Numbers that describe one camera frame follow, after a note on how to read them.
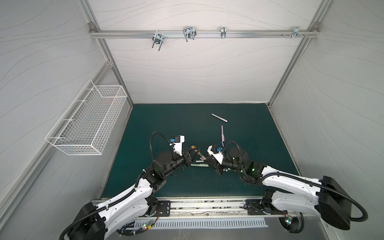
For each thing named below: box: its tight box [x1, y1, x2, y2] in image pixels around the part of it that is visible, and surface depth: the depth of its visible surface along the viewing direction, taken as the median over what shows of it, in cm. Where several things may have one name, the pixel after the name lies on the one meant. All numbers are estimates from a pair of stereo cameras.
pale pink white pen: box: [211, 113, 228, 123], surface depth 114 cm
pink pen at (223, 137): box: [221, 125, 225, 142], surface depth 103 cm
